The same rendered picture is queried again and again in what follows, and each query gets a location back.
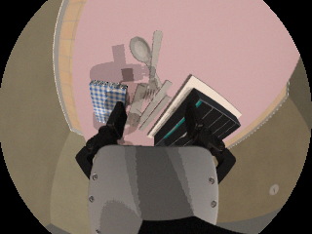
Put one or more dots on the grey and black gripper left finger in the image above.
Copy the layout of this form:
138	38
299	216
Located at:
106	135

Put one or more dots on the grey metal spoon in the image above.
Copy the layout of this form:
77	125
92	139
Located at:
142	52

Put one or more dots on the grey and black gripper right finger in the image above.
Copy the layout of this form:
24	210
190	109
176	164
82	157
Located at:
203	136

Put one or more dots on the blue and white checked towel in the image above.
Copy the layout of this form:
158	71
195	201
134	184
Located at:
104	97

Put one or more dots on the cream flat board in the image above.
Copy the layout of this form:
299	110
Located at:
190	83

